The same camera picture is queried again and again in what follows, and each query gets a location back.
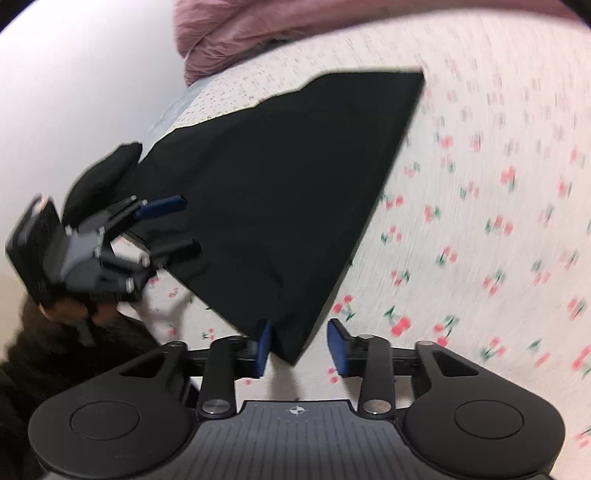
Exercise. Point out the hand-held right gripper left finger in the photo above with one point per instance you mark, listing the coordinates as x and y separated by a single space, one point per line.
264 346

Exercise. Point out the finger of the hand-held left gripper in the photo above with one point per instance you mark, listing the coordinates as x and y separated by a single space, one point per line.
159 207
175 251

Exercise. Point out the pink duvet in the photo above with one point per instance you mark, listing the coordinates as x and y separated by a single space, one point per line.
240 27

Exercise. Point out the white cherry print bed sheet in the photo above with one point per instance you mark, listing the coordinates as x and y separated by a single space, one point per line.
461 184

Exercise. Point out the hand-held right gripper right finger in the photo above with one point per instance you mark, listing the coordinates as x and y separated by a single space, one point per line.
339 348

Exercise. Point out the black pants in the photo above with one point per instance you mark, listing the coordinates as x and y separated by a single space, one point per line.
277 184

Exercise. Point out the person's left hand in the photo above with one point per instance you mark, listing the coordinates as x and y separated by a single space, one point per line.
64 311

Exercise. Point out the person's left forearm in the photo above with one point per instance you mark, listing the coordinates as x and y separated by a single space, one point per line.
27 369

